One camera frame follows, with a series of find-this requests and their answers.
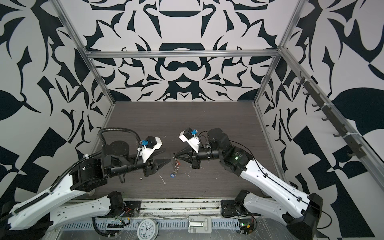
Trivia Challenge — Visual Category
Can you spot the white alarm clock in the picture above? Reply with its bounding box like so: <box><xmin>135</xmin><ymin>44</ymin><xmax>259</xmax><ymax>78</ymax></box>
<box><xmin>137</xmin><ymin>219</ymin><xmax>159</xmax><ymax>240</ymax></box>

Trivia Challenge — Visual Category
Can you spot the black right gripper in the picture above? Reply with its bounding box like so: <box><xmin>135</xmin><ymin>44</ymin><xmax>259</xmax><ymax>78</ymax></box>
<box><xmin>176</xmin><ymin>144</ymin><xmax>226</xmax><ymax>169</ymax></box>

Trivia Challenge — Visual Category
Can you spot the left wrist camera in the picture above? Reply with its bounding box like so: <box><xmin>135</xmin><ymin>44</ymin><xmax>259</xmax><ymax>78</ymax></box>
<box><xmin>139</xmin><ymin>136</ymin><xmax>163</xmax><ymax>163</ymax></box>

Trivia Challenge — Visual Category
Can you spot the silver metal latch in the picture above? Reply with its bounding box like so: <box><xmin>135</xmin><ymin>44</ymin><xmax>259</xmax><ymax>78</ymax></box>
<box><xmin>188</xmin><ymin>216</ymin><xmax>212</xmax><ymax>234</ymax></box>

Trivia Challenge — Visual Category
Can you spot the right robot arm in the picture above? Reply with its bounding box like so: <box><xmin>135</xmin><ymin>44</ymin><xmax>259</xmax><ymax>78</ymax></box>
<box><xmin>174</xmin><ymin>128</ymin><xmax>324</xmax><ymax>240</ymax></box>

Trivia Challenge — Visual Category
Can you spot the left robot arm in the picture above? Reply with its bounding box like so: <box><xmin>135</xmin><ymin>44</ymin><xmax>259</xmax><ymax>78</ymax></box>
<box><xmin>1</xmin><ymin>128</ymin><xmax>170</xmax><ymax>240</ymax></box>

